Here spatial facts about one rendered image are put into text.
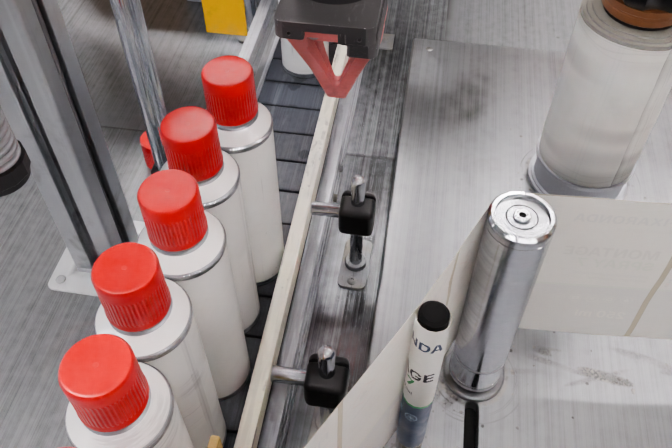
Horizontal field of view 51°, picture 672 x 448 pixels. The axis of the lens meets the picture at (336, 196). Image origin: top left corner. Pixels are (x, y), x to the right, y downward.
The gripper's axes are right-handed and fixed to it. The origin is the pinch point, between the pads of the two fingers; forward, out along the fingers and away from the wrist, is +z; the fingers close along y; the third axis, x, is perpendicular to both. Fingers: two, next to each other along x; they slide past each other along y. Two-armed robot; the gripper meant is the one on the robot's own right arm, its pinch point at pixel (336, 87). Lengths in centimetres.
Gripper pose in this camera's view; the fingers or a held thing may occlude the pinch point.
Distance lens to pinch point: 54.0
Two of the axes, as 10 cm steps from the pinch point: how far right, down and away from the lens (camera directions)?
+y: 1.6, -7.4, 6.5
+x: -9.9, -1.2, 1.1
